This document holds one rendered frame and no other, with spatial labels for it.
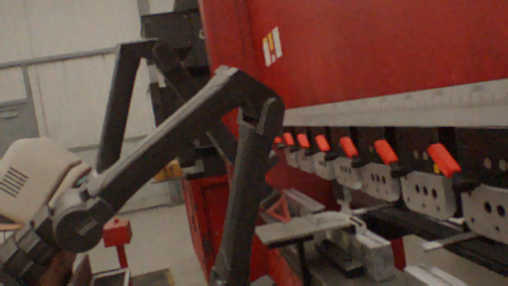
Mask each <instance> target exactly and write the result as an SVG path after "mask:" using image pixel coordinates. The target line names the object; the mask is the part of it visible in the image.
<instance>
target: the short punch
mask: <svg viewBox="0 0 508 286"><path fill-rule="evenodd" d="M332 191H333V196H334V197H335V198H336V199H337V202H338V203H339V204H341V205H342V206H344V207H346V208H349V202H350V201H351V198H350V188H348V187H346V186H344V185H342V184H340V183H339V182H338V180H337V179H333V180H332Z"/></svg>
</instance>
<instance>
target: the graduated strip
mask: <svg viewBox="0 0 508 286"><path fill-rule="evenodd" d="M505 103H508V78H503V79H498V80H493V81H487V82H481V83H469V84H463V85H457V86H451V87H439V88H433V89H428V90H422V91H416V92H410V93H398V94H391V95H385V96H379V97H373V98H367V99H360V100H358V99H354V100H348V101H343V102H336V103H331V104H325V105H318V106H312V107H305V108H293V109H286V110H285V118H300V117H314V116H327V115H340V114H352V113H366V112H379V111H406V110H419V109H431V108H444V107H457V106H481V105H494V104H505Z"/></svg>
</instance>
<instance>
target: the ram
mask: <svg viewBox="0 0 508 286"><path fill-rule="evenodd" d="M245 3H246V8H247V13H248V19H249V24H250V30H251V36H252V41H253V52H254V57H255V63H256V68H257V74H258V78H259V81H261V82H262V83H264V84H265V85H266V86H269V87H271V88H272V89H274V91H276V94H278V95H279V96H281V97H283V99H284V101H285V110H286V109H293V108H305V107H312V106H318V105H325V104H331V103H336V102H343V101H348V100H354V99H358V100H360V99H367V98H373V97H379V96H385V95H391V94H398V93H410V92H416V91H422V90H428V89H433V88H439V87H451V86H457V85H463V84H469V83H481V82H487V81H493V80H498V79H503V78H508V0H245ZM276 26H277V27H278V32H279V39H280V44H281V49H282V56H281V57H280V58H277V55H276V49H275V44H274V39H273V30H274V28H275V27H276ZM270 32H271V36H272V41H273V47H274V49H273V50H272V51H271V48H270V42H269V37H268V35H269V33H270ZM265 38H267V44H268V49H269V55H270V60H271V64H270V65H268V66H267V65H266V59H265V54H264V48H263V39H265ZM273 53H274V58H275V60H274V62H273V58H272V54H273ZM283 126H508V103H505V104H494V105H481V106H457V107H444V108H431V109H419V110H406V111H379V112H366V113H352V114H340V115H327V116H314V117H300V118H285V119H284V124H283Z"/></svg>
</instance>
